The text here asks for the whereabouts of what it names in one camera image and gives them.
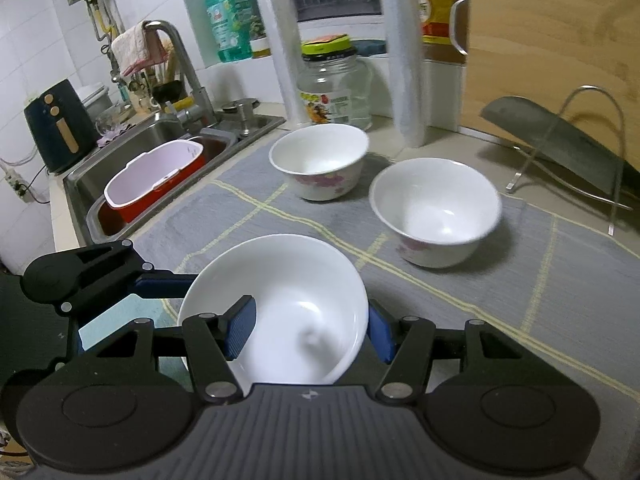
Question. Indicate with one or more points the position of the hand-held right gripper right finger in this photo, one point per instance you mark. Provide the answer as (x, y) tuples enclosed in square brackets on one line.
[(381, 332)]

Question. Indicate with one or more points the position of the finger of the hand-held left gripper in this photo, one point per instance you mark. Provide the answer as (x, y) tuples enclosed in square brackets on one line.
[(165, 286)]

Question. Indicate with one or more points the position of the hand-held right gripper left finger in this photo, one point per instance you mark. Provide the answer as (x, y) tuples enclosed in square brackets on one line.
[(241, 327)]

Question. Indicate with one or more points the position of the white bowl pink flower print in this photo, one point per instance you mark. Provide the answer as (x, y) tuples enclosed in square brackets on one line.
[(430, 200), (300, 280), (320, 150)]

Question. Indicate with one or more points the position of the red pink plastic basin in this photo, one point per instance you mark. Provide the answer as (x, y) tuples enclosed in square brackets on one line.
[(150, 175)]

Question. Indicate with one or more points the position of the grey teal checked towel mat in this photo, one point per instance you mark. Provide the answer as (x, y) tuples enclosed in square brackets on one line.
[(500, 300)]

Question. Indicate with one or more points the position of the black air fryer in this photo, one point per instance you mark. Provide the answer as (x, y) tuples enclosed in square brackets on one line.
[(55, 125)]

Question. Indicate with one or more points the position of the clear glass cup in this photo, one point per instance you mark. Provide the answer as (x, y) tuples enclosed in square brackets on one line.
[(107, 120)]

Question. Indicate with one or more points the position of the steel sink soap dispenser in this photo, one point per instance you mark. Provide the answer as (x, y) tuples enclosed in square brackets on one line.
[(243, 115)]

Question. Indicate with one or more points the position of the stainless steel sink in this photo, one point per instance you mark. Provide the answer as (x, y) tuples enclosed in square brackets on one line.
[(265, 122)]

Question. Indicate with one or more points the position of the black utensil holder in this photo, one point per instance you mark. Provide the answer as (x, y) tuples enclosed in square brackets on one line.
[(167, 92)]

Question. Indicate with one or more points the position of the steel kitchen faucet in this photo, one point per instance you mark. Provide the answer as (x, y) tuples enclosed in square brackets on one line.
[(197, 95)]

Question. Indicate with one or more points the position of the pink dish rag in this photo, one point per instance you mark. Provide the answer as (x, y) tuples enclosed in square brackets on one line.
[(132, 47)]

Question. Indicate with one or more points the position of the glass jar green lid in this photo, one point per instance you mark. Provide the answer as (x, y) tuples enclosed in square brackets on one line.
[(335, 85)]

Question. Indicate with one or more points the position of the small potted plant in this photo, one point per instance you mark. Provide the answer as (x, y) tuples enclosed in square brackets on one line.
[(260, 47)]

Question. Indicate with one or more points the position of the clear plastic wrap roll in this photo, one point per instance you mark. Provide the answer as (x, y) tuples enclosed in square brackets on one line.
[(285, 50), (400, 60)]

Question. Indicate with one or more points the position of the green dish soap bottle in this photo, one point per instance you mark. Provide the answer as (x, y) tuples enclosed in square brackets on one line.
[(227, 20)]

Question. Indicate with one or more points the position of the dark bowl on sill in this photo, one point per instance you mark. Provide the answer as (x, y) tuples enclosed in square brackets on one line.
[(372, 47)]

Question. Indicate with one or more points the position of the cooking oil bottle yellow label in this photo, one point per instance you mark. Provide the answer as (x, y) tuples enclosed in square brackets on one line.
[(435, 10)]

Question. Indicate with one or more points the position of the bamboo cutting board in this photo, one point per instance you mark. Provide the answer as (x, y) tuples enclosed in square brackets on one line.
[(550, 35)]

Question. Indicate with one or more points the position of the white wall outlet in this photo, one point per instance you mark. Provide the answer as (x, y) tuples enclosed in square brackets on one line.
[(15, 182)]

